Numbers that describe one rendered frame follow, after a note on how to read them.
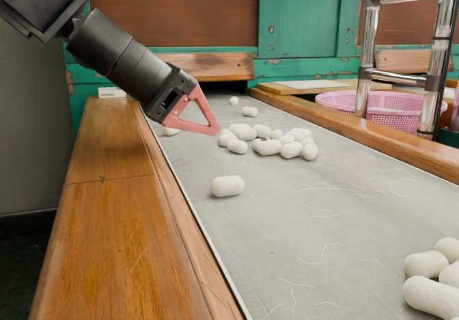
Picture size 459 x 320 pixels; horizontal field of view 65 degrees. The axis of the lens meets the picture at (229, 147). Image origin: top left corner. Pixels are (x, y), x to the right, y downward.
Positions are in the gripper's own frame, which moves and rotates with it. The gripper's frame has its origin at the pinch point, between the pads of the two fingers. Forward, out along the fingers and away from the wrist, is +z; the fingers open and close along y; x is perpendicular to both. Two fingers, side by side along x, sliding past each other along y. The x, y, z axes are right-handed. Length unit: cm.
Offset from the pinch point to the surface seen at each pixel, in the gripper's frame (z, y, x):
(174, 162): -0.9, 1.1, 6.8
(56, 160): 0, 129, 59
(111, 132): -8.3, 10.6, 9.9
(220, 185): -0.2, -11.9, 3.9
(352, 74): 45, 50, -37
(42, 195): 4, 129, 77
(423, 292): 4.8, -31.5, -0.7
